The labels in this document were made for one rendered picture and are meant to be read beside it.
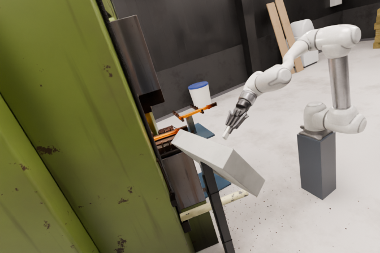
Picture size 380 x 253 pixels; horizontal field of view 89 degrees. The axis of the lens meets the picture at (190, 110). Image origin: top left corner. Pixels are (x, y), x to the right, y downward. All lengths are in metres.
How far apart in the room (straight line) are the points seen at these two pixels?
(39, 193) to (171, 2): 4.31
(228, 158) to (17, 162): 0.77
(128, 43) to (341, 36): 1.17
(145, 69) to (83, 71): 0.36
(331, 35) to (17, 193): 1.70
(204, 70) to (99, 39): 4.22
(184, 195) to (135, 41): 1.06
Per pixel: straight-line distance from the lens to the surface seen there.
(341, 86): 1.58
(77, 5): 0.89
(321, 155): 1.90
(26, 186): 1.02
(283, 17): 6.18
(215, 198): 0.98
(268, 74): 1.03
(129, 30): 1.12
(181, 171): 1.39
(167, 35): 4.60
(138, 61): 1.12
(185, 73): 4.71
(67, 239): 1.16
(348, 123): 1.69
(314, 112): 1.77
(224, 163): 0.69
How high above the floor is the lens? 1.58
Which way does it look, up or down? 20 degrees down
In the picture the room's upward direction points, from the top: 16 degrees counter-clockwise
